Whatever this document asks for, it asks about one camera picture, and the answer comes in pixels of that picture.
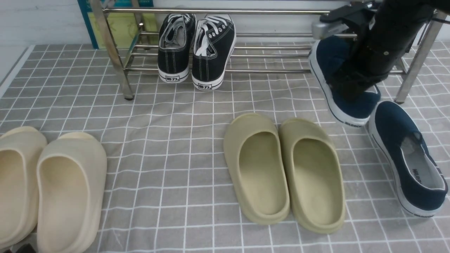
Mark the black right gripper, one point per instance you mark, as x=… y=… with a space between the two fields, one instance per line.
x=354 y=76

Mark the navy slip-on shoe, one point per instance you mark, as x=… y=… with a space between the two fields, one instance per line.
x=418 y=181
x=325 y=58

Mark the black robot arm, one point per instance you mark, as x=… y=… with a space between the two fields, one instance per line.
x=383 y=37

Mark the right olive foam slipper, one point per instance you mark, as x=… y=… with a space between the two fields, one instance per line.
x=314 y=176

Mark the olive foam slipper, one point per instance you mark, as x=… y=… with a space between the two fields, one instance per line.
x=253 y=156
x=314 y=176

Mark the left olive foam slipper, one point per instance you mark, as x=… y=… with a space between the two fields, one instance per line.
x=253 y=156

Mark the right black canvas sneaker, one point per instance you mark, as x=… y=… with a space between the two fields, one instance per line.
x=213 y=45

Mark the black canvas sneaker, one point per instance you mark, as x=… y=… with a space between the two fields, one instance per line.
x=175 y=37
x=213 y=45

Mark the left black canvas sneaker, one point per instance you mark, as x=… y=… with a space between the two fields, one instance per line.
x=175 y=37

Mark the grey checked tablecloth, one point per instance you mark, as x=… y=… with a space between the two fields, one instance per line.
x=168 y=189

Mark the teal and yellow book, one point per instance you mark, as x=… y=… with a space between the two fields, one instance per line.
x=123 y=26

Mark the right cream foam slipper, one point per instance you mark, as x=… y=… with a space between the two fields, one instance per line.
x=71 y=175

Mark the cream foam slipper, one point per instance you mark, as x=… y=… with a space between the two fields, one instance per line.
x=71 y=175
x=20 y=149

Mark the left cream foam slipper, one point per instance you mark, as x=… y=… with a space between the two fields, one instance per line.
x=20 y=149

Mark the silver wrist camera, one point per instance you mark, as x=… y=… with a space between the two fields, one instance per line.
x=330 y=26

